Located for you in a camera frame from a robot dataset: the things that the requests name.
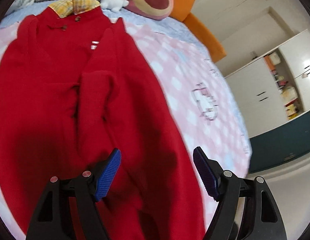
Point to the orange bed frame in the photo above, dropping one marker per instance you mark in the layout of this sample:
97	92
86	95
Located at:
182	12

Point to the red sweater with yellow collar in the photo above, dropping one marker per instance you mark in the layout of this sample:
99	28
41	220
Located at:
74	86

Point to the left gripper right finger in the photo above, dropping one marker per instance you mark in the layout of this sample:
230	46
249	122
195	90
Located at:
246	207

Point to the white room door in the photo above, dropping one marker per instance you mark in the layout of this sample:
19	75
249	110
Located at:
245	28

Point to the yellow box on shelf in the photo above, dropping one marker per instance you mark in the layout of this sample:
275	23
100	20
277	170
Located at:
291	111

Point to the white wardrobe cabinet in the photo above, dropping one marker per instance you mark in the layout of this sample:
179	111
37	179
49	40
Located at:
262	95

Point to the dark teal door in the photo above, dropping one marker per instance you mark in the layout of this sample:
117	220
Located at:
281	145

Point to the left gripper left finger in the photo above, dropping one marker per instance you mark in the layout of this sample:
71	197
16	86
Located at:
66	205

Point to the orange storage box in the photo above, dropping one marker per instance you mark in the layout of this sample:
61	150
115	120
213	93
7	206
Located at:
272	60

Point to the pink checked cartoon bedsheet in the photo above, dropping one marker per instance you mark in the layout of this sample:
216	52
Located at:
195	91

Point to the pink bear face cushion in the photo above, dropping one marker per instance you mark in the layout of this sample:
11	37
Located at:
154	9

